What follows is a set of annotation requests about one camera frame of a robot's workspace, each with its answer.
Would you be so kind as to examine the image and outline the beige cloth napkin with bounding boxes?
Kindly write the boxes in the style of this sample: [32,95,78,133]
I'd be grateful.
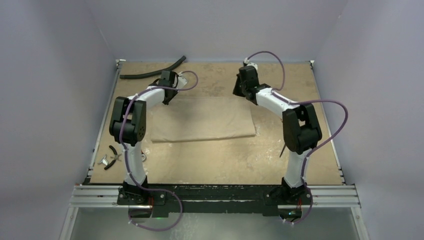
[149,96,256,143]

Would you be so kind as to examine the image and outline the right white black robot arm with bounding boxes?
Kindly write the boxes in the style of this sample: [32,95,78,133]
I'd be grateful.
[232,65,323,204]

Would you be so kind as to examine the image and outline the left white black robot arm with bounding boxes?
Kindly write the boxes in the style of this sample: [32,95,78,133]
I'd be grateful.
[109,70,188,206]

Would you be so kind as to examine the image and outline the black foam tube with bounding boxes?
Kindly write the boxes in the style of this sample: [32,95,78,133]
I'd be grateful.
[119,55,187,80]

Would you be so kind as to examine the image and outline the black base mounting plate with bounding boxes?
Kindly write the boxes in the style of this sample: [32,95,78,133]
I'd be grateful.
[117,183,312,219]

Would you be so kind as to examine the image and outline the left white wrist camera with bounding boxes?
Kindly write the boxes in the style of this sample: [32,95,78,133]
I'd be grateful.
[176,74,188,89]

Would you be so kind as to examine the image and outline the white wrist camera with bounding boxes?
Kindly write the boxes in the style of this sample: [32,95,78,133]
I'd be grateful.
[243,57,258,70]
[176,74,188,89]

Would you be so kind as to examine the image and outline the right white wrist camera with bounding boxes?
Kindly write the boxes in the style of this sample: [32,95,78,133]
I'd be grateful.
[243,57,258,70]

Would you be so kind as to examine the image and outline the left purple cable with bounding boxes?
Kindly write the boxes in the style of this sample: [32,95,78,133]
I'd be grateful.
[118,70,200,232]

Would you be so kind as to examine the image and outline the red handled wrench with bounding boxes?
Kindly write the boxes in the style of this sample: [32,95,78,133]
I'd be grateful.
[140,150,147,162]

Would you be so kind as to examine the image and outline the aluminium frame rail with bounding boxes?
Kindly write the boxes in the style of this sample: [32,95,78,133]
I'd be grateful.
[69,184,361,208]

